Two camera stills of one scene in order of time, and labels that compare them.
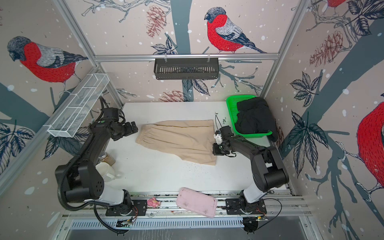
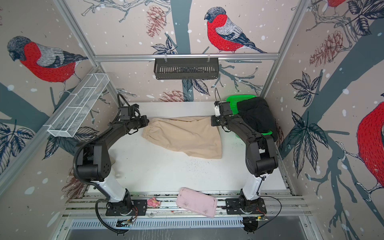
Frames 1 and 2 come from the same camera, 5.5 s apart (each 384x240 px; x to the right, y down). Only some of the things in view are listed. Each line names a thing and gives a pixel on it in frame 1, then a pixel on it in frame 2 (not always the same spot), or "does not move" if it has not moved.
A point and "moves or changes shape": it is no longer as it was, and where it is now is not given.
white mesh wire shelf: [76, 109] does not move
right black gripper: [217, 150] to [215, 122]
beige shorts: [191, 140] moves or changes shape
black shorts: [255, 116] does not move
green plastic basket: [232, 101] does not move
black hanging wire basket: [170, 69] does not move
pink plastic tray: [197, 201] does not move
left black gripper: [129, 130] to [144, 120]
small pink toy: [153, 202] does not move
